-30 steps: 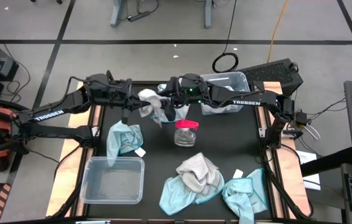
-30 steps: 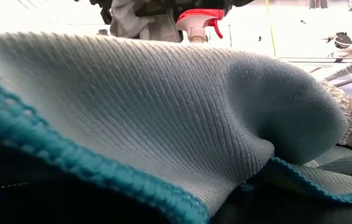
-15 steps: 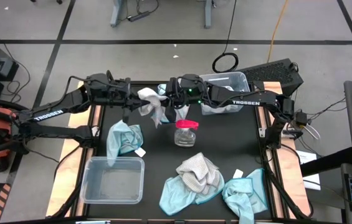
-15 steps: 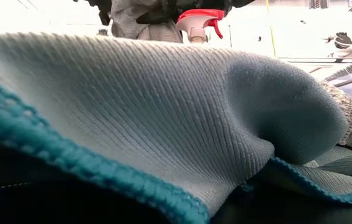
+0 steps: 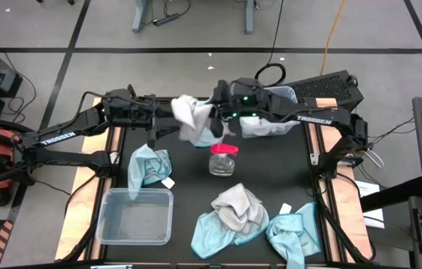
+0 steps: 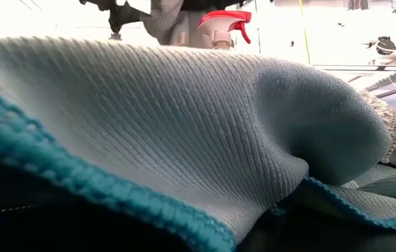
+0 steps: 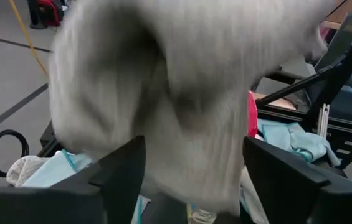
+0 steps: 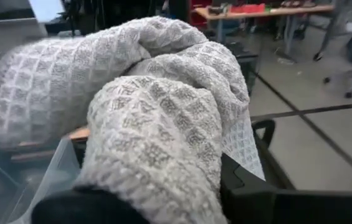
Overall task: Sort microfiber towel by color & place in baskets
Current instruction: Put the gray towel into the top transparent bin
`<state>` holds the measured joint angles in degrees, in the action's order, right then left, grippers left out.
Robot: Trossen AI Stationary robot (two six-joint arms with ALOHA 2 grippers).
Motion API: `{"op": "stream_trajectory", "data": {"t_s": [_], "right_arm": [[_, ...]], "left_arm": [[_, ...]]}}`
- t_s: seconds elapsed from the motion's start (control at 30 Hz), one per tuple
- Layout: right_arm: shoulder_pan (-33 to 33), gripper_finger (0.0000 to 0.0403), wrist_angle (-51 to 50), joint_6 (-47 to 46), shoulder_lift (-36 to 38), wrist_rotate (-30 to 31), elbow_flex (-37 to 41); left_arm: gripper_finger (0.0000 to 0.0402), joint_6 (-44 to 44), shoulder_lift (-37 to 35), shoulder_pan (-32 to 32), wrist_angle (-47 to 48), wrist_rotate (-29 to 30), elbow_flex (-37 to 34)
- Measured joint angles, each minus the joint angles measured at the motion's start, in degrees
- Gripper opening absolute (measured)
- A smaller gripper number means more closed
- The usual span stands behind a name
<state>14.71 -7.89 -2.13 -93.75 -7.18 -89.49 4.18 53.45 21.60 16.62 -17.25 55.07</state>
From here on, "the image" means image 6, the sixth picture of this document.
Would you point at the light blue microfiber towel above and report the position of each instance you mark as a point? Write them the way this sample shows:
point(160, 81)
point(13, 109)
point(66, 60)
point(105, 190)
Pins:
point(148, 122)
point(376, 206)

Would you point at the clear spray bottle red trigger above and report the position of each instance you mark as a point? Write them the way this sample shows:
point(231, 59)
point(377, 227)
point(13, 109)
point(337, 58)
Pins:
point(224, 24)

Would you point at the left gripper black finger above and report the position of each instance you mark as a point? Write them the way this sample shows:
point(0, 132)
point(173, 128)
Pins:
point(215, 4)

